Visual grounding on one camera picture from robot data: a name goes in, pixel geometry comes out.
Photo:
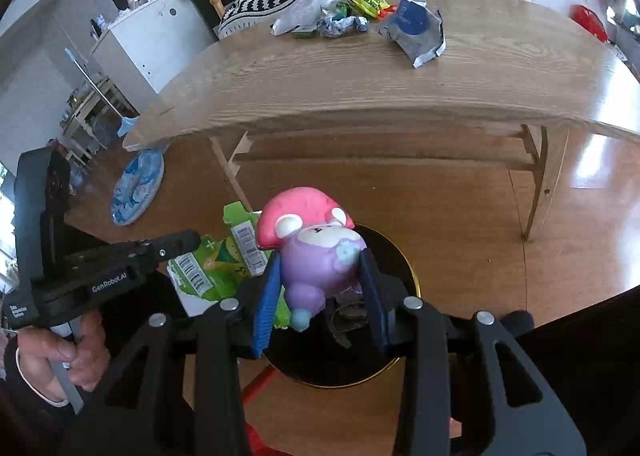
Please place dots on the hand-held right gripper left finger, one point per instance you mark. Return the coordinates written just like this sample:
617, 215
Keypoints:
265, 306

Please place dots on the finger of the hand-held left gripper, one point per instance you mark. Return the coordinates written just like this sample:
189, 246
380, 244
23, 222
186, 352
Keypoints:
172, 243

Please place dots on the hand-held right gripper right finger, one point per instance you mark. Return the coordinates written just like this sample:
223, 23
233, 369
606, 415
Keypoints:
372, 301

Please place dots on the green snack wrapper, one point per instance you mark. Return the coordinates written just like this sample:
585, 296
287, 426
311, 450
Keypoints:
220, 266

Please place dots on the pink purple mushroom toy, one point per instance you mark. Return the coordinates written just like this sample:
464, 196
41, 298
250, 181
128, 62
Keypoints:
320, 261

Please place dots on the black round bin gold rim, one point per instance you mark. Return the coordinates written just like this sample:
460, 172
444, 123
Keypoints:
345, 368

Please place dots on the blue white wrapper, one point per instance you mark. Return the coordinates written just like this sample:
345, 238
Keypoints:
340, 26

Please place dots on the green yellow snack packet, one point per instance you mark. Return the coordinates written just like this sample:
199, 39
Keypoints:
367, 1

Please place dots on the person's left forearm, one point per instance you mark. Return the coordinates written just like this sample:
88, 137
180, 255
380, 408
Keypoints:
25, 426

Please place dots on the person's left hand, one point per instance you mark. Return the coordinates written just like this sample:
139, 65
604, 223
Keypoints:
92, 351

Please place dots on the brown crumpled wrapper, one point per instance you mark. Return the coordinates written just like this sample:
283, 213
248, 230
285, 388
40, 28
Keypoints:
347, 318

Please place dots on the blue round plate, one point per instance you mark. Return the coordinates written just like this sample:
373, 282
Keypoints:
137, 186

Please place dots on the wooden rack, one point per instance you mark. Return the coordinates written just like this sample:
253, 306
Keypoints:
80, 121

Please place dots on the mop with blue head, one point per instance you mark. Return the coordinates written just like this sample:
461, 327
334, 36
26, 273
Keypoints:
100, 91

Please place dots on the white cabinet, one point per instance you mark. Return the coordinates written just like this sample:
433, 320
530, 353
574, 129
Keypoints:
150, 36

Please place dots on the wooden table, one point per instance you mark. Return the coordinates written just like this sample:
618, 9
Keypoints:
375, 86

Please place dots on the clear plastic bag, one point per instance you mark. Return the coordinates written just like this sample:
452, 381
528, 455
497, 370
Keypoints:
300, 11

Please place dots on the blue silver foil packet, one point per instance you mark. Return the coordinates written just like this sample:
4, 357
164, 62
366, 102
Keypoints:
412, 21

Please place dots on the small orange wrapper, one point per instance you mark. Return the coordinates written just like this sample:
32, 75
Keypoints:
386, 12

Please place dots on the red bag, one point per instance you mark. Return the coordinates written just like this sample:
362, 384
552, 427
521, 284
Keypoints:
590, 21

